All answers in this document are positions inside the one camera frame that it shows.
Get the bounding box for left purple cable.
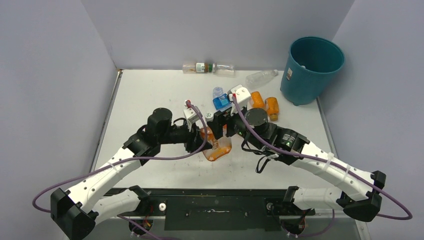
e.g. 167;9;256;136
32;100;209;213

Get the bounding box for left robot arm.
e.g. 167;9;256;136
50;104;210;240

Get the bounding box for purple cable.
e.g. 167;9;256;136
230;95;413;221
32;100;209;213

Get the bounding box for crushed blue label bottle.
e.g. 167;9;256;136
212;87;231;111

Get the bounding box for clear bottle green label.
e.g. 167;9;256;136
182;62;216;74

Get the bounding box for clear crushed bottle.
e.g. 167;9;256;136
245;69;279;89

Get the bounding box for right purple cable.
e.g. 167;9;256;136
230;95;413;221

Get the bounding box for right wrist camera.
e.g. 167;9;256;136
227;84;251;114

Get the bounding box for clear bottle at wall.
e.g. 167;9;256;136
212;62;235;77

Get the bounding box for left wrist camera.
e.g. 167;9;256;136
183;99;200;130

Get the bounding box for small orange juice bottle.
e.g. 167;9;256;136
265;97;280;122
250;91;265;109

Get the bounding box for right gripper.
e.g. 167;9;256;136
207;100;264;150

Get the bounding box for large orange label bottle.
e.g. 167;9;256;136
200;125;232;162

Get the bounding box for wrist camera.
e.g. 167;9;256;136
183;99;200;130
227;84;251;114

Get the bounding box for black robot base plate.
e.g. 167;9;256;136
124;188;315;231

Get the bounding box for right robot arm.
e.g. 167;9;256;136
206;108;386;222

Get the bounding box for teal plastic bin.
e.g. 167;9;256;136
280;36;345;106

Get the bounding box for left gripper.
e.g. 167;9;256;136
158;119;212;153

